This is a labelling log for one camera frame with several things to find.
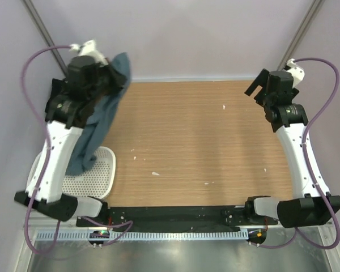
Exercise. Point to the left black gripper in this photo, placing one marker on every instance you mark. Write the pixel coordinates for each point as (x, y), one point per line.
(119, 80)

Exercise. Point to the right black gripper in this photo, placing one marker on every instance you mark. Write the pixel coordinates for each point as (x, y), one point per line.
(262, 80)

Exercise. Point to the blue-grey t shirt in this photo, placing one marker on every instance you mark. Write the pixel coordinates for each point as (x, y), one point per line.
(98, 124)

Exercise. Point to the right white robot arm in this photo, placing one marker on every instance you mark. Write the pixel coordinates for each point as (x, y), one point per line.
(312, 203)

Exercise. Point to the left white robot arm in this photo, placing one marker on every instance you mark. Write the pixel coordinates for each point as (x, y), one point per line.
(63, 124)

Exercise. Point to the white perforated plastic basket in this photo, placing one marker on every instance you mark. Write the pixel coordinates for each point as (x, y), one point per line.
(98, 181)

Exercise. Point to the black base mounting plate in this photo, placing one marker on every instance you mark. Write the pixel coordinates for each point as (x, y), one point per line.
(181, 218)

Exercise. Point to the left aluminium corner post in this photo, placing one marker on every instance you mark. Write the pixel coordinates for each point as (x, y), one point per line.
(44, 33)

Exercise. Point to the aluminium corner post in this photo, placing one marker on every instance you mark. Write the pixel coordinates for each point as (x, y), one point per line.
(303, 28)
(44, 33)

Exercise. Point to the right aluminium corner post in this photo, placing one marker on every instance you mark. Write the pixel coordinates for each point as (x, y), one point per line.
(303, 28)

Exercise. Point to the white slotted cable duct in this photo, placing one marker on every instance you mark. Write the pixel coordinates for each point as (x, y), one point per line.
(94, 235)

